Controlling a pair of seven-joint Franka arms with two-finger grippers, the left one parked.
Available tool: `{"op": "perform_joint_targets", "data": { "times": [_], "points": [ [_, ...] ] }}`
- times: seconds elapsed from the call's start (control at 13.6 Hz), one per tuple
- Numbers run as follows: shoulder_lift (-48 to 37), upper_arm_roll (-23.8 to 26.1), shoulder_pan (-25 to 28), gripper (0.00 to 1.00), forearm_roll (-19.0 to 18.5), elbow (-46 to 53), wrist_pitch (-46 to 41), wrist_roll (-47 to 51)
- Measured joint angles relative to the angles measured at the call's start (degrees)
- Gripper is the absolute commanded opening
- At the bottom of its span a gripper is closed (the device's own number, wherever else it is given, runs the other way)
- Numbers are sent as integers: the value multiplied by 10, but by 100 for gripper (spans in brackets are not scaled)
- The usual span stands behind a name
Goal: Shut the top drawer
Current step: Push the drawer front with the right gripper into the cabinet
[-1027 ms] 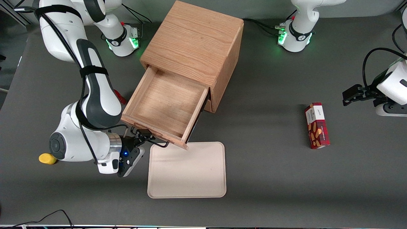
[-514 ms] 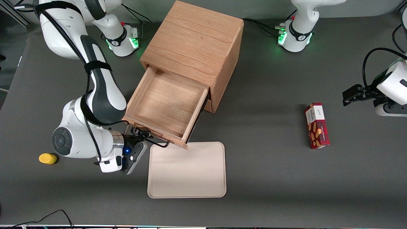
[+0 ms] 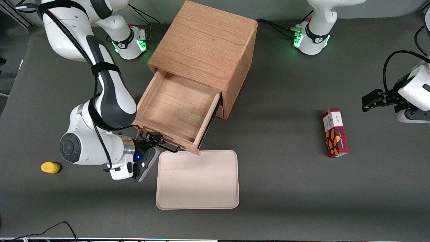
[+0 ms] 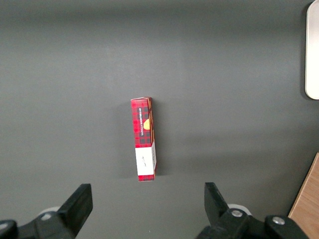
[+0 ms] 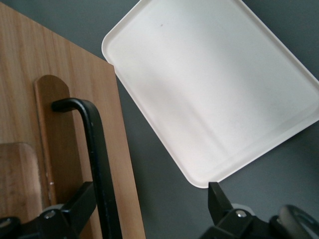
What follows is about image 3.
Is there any black wire drawer handle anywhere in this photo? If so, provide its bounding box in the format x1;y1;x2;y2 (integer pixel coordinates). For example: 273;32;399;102
148;134;180;153

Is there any black base cable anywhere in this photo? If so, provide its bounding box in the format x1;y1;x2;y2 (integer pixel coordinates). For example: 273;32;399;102
257;19;298;31
267;22;298;38
129;7;162;26

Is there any thin black table cable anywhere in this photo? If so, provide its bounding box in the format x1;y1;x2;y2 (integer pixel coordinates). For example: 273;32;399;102
10;221;78;242

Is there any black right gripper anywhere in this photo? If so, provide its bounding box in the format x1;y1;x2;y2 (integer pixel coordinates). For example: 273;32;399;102
133;132;164;179

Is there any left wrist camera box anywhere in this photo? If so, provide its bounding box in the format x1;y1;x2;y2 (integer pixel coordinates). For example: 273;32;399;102
396;108;430;124

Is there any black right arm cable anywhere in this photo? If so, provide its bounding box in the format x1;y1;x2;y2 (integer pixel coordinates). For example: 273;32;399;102
15;0;141;172

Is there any wooden drawer box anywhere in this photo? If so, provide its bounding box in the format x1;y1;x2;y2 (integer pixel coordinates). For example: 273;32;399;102
134;71;222;156

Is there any light wooden cabinet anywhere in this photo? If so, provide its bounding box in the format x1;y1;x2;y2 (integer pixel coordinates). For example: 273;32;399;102
147;0;258;120

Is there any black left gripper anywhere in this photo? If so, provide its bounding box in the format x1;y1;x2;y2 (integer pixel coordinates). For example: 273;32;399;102
362;75;414;113

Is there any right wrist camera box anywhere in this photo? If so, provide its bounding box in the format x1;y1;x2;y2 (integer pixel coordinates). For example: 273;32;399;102
134;146;160;183

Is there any beige rectangular tray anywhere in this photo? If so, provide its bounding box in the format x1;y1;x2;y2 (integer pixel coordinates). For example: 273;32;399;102
156;150;240;210

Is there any black looped cable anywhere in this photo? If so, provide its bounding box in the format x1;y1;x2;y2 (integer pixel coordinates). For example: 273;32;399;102
414;25;430;56

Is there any small yellow object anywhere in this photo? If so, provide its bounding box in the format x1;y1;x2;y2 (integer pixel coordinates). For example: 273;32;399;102
41;162;61;174

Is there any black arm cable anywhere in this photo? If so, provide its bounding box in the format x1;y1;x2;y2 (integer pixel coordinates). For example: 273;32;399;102
15;0;141;172
383;50;430;94

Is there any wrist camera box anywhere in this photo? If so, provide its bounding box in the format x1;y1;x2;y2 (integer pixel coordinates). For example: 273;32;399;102
134;146;160;183
396;108;430;124

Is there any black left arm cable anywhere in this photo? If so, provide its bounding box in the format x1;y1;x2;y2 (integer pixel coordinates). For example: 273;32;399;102
383;50;430;94

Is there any red tartan cookie box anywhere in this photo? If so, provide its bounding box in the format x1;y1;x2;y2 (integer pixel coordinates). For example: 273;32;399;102
321;108;349;158

